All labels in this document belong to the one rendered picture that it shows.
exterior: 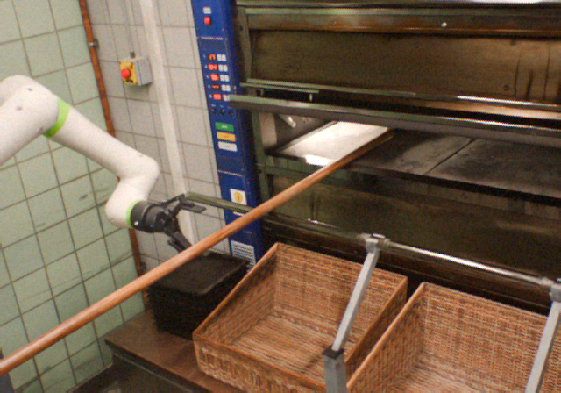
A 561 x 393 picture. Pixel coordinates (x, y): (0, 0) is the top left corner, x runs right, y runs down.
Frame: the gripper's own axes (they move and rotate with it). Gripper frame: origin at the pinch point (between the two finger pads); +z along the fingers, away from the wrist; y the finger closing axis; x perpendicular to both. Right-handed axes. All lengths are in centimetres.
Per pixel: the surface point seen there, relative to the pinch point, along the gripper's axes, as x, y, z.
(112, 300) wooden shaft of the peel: 37.2, -0.6, 7.0
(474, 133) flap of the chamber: -42, -22, 60
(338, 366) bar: 2, 27, 44
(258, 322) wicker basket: -39, 60, -23
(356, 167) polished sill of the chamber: -60, 1, 11
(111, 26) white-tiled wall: -60, -43, -102
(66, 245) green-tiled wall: -26, 43, -118
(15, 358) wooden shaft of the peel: 62, -1, 7
